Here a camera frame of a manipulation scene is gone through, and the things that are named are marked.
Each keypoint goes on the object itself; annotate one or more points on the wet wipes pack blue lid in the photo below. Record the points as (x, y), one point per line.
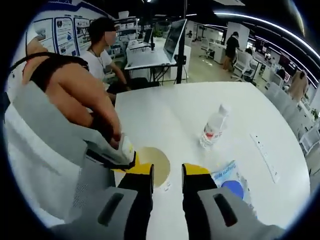
(232, 187)

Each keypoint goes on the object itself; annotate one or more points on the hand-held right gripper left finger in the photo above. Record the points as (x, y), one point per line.
(135, 200)

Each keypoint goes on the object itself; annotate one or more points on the clear plastic bottle red label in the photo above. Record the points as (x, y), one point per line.
(215, 127)

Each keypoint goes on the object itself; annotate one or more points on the blue white wall poster board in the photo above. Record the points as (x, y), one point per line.
(63, 35)

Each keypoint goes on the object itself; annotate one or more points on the small dark monitor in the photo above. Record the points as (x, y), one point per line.
(148, 36)

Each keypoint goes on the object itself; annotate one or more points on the grey desk partition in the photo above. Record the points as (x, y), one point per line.
(282, 100)

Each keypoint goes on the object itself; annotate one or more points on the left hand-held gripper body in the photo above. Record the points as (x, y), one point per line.
(117, 155)

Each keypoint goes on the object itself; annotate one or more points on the white office chair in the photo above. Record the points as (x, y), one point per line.
(246, 70)
(206, 47)

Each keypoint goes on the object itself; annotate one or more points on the white storage shelf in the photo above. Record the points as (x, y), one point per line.
(126, 25)

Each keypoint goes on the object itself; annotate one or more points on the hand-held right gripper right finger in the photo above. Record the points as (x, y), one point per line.
(197, 200)

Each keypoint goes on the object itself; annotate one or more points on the white standing desk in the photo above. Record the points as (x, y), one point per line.
(147, 58)

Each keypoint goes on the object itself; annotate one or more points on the white paper cup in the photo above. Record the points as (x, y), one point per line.
(160, 165)

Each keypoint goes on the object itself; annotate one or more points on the white built-in power strip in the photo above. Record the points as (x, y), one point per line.
(265, 157)

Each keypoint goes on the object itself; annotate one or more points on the green potted plant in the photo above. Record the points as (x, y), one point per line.
(315, 113)

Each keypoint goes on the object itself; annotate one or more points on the large display on stand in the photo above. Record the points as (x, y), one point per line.
(175, 40)

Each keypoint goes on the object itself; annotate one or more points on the white tabletop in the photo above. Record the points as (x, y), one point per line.
(175, 120)

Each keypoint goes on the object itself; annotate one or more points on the grey office chair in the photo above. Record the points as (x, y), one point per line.
(62, 140)

